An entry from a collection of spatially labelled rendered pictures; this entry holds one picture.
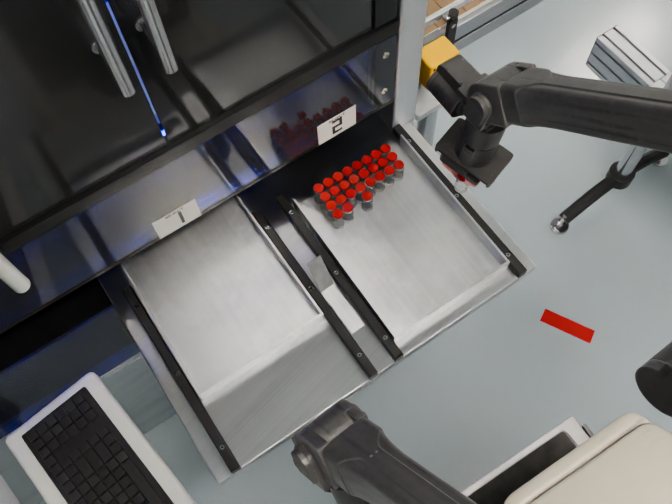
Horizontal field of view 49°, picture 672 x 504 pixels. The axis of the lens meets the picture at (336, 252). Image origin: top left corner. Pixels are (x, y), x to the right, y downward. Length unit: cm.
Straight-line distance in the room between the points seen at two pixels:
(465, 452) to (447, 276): 91
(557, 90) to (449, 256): 59
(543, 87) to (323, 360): 66
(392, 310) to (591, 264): 121
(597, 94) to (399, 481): 46
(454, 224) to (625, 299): 110
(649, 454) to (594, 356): 150
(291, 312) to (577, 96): 71
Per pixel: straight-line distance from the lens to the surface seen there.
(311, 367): 134
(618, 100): 84
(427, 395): 223
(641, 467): 87
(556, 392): 230
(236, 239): 144
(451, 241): 143
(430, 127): 201
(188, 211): 132
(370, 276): 139
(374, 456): 75
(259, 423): 132
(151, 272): 145
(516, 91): 93
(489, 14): 172
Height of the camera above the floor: 216
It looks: 65 degrees down
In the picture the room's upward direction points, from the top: 4 degrees counter-clockwise
